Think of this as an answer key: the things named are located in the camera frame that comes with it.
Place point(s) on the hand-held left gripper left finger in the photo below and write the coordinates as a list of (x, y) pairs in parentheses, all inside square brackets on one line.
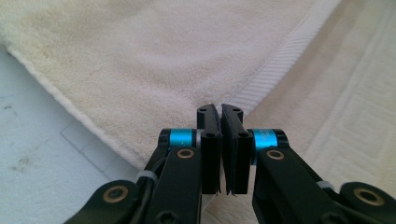
[(211, 155)]

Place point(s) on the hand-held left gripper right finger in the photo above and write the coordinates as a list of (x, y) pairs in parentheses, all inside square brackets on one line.
[(238, 158)]

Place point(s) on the cream towel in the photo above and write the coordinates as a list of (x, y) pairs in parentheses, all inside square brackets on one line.
[(140, 62)]

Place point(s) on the pale blue foam mat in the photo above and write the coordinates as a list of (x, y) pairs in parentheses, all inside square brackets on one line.
[(37, 174)]

